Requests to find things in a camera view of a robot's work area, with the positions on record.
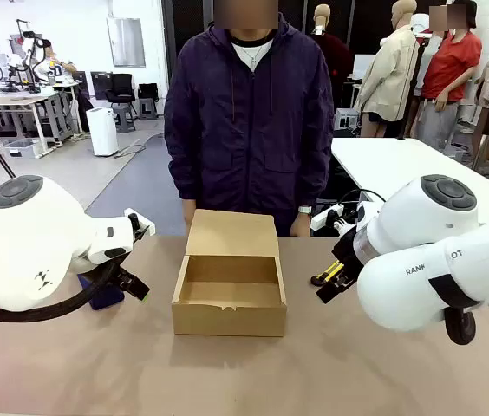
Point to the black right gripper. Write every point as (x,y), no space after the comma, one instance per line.
(346,253)

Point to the yellow marker pen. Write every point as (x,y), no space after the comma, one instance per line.
(331,269)

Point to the navy campus pencil case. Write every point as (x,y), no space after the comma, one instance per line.
(106,299)

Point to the brown cardboard box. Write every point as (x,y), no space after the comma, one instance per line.
(227,320)

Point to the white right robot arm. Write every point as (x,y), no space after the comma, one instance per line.
(426,277)

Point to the person's right forearm purple sleeve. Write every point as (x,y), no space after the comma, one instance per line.
(186,182)

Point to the person's left forearm purple sleeve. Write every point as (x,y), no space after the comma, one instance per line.
(316,184)

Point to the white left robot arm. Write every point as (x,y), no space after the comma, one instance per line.
(32,225)

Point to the person's left hand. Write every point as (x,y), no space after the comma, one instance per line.
(301,225)

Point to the person's right hand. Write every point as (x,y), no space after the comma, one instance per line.
(189,214)

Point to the white power strip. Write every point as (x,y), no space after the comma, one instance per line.
(324,219)

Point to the silver wristwatch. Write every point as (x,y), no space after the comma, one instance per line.
(305,210)

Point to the white table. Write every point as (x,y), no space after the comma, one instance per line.
(400,164)

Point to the white air purifier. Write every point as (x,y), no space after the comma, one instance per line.
(102,132)

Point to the grey plastic stool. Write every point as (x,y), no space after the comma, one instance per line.
(124,119)

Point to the white computer case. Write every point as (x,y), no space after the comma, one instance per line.
(347,119)

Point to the person in purple jacket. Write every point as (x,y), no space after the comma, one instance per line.
(249,130)

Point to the black low chair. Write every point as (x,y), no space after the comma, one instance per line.
(148,102)

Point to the black office chair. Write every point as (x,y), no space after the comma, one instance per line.
(121,89)

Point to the grey workbench desk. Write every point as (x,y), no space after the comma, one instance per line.
(23,102)

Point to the mannequin in beige jacket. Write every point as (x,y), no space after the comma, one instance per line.
(389,78)

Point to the seated person in white shirt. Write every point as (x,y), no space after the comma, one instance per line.
(56,67)

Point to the mannequin in dark red top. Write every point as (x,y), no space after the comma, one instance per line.
(335,56)

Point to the figure in red t-shirt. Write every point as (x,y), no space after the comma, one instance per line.
(450,69)

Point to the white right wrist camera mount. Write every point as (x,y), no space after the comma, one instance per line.
(366,216)

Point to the metal wall panel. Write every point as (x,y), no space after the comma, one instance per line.
(126,42)

